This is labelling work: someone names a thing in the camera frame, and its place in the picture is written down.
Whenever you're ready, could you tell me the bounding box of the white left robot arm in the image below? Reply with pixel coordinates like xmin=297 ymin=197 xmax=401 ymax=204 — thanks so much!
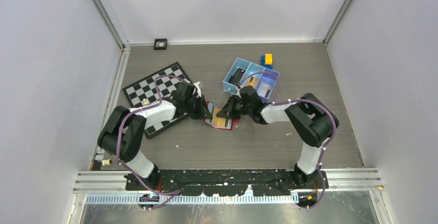
xmin=97 ymin=81 xmax=212 ymax=190

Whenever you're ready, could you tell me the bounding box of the black white chessboard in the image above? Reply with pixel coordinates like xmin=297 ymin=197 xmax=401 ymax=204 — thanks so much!
xmin=123 ymin=62 xmax=194 ymax=139

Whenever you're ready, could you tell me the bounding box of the orange card in drawer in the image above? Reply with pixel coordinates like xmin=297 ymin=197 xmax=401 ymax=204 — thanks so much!
xmin=245 ymin=76 xmax=259 ymax=88

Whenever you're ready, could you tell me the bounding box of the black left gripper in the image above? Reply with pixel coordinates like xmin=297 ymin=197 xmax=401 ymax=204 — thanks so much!
xmin=184 ymin=94 xmax=212 ymax=120

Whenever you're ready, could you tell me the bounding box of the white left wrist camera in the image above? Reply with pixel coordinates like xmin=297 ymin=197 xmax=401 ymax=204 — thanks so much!
xmin=193 ymin=81 xmax=203 ymax=98

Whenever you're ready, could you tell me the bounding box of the black card in drawer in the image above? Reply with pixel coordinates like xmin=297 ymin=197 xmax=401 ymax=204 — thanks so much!
xmin=228 ymin=68 xmax=246 ymax=85

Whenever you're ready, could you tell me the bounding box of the red leather card holder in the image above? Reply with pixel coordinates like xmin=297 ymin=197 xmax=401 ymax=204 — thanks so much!
xmin=204 ymin=101 xmax=240 ymax=131

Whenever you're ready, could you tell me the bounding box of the black square wall socket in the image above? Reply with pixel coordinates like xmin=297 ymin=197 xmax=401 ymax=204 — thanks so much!
xmin=153 ymin=38 xmax=168 ymax=50

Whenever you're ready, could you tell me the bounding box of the blue orange toy block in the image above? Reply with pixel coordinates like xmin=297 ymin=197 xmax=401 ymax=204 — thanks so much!
xmin=260 ymin=53 xmax=273 ymax=70

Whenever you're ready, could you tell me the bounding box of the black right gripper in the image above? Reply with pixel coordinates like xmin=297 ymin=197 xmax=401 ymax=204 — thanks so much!
xmin=217 ymin=94 xmax=253 ymax=120

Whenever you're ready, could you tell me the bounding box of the light blue drawer box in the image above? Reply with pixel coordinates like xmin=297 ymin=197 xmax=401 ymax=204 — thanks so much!
xmin=222 ymin=58 xmax=251 ymax=94
xmin=239 ymin=63 xmax=264 ymax=88

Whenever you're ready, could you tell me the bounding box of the grey card in drawer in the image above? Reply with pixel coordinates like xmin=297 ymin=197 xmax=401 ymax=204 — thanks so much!
xmin=257 ymin=82 xmax=273 ymax=99

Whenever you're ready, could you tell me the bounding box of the light blue middle drawer box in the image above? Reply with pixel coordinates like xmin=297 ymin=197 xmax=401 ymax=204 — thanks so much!
xmin=239 ymin=63 xmax=264 ymax=88

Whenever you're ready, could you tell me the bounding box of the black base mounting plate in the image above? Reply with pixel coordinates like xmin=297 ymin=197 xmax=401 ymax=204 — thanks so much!
xmin=125 ymin=169 xmax=329 ymax=197

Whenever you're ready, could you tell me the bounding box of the orange card with black stripe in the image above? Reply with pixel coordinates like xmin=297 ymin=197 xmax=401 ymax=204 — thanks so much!
xmin=210 ymin=107 xmax=233 ymax=130

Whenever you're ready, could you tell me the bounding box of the purple drawer box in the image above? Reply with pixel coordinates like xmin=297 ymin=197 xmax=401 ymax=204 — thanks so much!
xmin=256 ymin=68 xmax=279 ymax=102

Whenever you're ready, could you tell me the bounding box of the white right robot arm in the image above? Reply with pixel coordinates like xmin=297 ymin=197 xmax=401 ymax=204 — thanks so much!
xmin=216 ymin=86 xmax=339 ymax=188

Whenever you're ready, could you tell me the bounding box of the small beige chess piece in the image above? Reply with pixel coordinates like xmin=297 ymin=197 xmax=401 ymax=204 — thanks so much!
xmin=101 ymin=159 xmax=113 ymax=166

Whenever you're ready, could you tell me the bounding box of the light blue left drawer box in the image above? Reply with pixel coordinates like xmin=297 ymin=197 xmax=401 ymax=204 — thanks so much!
xmin=222 ymin=58 xmax=251 ymax=94

